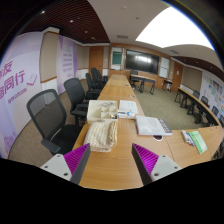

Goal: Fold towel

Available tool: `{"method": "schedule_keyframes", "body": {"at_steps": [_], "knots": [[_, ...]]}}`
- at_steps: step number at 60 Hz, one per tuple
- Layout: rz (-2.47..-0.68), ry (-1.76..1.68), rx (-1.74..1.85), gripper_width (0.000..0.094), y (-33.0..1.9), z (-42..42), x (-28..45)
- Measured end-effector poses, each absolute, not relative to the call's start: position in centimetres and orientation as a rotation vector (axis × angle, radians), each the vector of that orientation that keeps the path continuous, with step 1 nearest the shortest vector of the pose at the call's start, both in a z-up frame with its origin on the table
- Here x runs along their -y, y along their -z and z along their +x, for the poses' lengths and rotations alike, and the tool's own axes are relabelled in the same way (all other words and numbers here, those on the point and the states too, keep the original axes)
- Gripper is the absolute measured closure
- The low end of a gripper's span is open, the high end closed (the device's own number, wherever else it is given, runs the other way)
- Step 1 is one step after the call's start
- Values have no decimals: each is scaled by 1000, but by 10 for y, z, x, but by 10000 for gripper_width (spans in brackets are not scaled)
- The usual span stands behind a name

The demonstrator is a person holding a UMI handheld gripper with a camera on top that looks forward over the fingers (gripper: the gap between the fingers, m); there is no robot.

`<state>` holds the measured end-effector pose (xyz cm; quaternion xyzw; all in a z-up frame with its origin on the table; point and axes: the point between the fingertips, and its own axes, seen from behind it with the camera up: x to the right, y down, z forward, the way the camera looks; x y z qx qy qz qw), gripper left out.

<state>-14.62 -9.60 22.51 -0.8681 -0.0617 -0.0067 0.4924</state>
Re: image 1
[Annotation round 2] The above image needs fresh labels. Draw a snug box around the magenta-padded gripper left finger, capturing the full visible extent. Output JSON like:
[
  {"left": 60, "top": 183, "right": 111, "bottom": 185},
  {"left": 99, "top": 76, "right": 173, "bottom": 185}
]
[{"left": 39, "top": 143, "right": 92, "bottom": 185}]

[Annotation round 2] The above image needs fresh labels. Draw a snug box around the white printed paper sheet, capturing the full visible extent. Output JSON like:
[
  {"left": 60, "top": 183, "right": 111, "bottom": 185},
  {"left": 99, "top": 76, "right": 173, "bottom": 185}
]
[{"left": 118, "top": 99, "right": 139, "bottom": 114}]

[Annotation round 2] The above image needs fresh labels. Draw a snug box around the green-panelled white wall board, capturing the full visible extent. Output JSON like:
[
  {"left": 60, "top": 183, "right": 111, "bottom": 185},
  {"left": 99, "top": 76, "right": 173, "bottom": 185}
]
[{"left": 110, "top": 46, "right": 124, "bottom": 70}]

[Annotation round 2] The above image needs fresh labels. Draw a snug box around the row of black office chairs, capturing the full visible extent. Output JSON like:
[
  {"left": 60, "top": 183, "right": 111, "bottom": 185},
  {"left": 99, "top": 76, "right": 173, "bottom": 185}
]
[
  {"left": 189, "top": 89, "right": 224, "bottom": 128},
  {"left": 84, "top": 67, "right": 109, "bottom": 100}
]

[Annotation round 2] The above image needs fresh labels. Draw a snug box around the large black wall screen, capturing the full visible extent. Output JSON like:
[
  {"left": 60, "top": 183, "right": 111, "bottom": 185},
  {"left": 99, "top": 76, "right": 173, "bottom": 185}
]
[{"left": 124, "top": 49, "right": 160, "bottom": 75}]

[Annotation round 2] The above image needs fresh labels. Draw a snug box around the large bright ceiling light panel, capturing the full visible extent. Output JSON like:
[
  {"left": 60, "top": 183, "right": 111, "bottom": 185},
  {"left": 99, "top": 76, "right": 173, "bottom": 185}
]
[{"left": 135, "top": 6, "right": 214, "bottom": 51}]

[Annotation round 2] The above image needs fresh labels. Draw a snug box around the thick white book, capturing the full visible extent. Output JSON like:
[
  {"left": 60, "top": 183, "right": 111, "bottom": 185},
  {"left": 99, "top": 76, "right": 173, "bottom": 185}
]
[{"left": 135, "top": 114, "right": 174, "bottom": 137}]

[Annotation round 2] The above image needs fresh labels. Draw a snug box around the cream zigzag-patterned towel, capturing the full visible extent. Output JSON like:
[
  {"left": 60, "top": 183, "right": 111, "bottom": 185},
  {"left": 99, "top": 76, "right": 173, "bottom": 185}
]
[{"left": 83, "top": 120, "right": 119, "bottom": 153}]

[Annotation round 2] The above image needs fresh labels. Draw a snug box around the black mesh office chair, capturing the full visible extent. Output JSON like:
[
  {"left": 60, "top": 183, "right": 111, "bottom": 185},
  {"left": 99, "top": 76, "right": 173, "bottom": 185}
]
[
  {"left": 26, "top": 88, "right": 83, "bottom": 156},
  {"left": 63, "top": 77, "right": 89, "bottom": 126}
]

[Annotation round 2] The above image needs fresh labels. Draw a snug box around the small dark-legged table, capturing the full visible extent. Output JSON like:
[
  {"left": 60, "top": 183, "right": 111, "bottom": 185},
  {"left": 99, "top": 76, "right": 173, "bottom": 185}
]
[{"left": 162, "top": 79, "right": 174, "bottom": 92}]

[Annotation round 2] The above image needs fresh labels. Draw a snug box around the white wall whiteboard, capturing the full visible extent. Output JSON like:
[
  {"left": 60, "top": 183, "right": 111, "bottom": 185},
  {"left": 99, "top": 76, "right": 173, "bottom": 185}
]
[{"left": 159, "top": 56, "right": 171, "bottom": 79}]

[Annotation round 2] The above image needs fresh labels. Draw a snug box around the small white and blue box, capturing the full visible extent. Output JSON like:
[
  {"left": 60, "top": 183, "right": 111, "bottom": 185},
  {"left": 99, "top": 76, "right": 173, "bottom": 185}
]
[{"left": 116, "top": 109, "right": 137, "bottom": 120}]

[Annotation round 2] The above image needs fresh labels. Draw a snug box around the wide purple lettered wall banner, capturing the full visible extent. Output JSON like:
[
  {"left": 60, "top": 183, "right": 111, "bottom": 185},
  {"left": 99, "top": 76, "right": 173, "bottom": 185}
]
[{"left": 0, "top": 31, "right": 44, "bottom": 159}]

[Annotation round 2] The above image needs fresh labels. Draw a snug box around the small wooden desk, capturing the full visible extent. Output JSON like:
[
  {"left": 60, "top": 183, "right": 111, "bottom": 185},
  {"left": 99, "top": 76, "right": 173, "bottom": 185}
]
[{"left": 129, "top": 73, "right": 157, "bottom": 95}]

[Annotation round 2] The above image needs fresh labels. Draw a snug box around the green booklet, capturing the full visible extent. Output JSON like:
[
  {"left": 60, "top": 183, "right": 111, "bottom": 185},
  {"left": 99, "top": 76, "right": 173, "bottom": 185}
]
[{"left": 188, "top": 130, "right": 208, "bottom": 155}]

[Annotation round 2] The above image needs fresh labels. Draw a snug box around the tall purple wall banner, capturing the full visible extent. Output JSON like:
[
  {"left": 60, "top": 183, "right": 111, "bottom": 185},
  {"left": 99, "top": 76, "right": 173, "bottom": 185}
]
[{"left": 55, "top": 35, "right": 78, "bottom": 95}]

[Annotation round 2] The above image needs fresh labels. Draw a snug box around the white compartment organizer tray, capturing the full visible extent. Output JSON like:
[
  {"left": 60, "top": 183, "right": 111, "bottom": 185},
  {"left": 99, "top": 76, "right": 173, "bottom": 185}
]
[{"left": 86, "top": 99, "right": 119, "bottom": 125}]

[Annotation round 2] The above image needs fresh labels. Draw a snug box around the curved wooden long table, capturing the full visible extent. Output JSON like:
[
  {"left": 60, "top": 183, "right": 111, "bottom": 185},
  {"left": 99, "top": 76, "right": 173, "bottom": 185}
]
[{"left": 174, "top": 87, "right": 224, "bottom": 128}]

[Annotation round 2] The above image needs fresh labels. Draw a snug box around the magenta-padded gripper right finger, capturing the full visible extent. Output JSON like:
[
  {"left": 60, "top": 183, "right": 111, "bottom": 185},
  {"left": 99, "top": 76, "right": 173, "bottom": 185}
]
[{"left": 131, "top": 143, "right": 183, "bottom": 186}]

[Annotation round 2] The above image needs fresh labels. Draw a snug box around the colourful wall poster display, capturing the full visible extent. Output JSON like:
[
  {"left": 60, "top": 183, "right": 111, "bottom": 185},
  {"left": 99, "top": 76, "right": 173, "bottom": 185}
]
[{"left": 199, "top": 70, "right": 224, "bottom": 118}]

